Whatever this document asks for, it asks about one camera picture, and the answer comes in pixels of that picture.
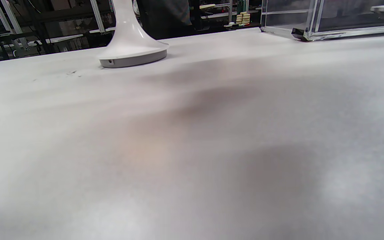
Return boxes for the stack of beige discs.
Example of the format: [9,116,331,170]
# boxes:
[236,12,251,26]

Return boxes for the clear acrylic box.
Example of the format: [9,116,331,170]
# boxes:
[260,0,384,42]

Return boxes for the white lamp base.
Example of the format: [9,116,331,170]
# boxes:
[98,0,169,69]

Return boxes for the white metal frame rack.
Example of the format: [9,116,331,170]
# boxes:
[0,0,116,64]

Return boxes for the metal frame shelving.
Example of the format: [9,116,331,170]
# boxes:
[192,0,262,30]

